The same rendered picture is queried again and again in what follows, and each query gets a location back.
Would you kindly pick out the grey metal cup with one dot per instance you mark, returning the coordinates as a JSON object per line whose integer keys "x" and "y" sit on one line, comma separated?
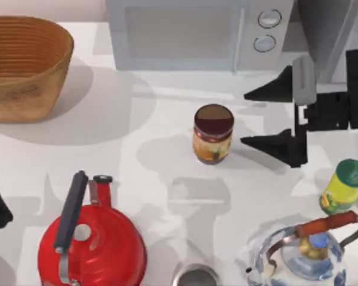
{"x": 197, "y": 277}

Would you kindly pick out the microwave oven door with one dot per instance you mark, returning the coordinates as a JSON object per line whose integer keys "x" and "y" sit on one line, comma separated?
{"x": 179, "y": 32}

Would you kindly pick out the yellow bottle with green cap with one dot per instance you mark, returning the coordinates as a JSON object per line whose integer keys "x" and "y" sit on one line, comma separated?
{"x": 341, "y": 190}

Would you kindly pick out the brown jar with label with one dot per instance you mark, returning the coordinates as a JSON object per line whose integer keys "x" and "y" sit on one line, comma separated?
{"x": 212, "y": 134}

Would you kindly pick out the pale microwave oven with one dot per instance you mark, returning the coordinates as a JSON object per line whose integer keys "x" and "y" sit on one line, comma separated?
{"x": 265, "y": 61}

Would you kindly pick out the round microwave knob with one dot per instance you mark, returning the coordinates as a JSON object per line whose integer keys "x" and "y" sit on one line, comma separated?
{"x": 264, "y": 43}
{"x": 269, "y": 18}

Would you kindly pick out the blue and white kettle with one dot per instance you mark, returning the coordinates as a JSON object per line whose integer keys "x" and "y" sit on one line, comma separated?
{"x": 304, "y": 262}

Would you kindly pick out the brown woven basket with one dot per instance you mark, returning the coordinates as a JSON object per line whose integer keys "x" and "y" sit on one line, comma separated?
{"x": 24, "y": 59}

